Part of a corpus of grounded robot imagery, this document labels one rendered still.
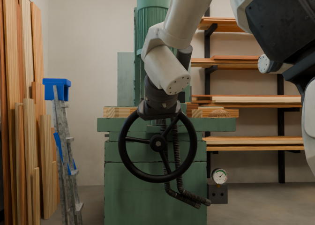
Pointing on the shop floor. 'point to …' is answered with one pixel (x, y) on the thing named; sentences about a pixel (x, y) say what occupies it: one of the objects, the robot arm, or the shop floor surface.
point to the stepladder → (63, 148)
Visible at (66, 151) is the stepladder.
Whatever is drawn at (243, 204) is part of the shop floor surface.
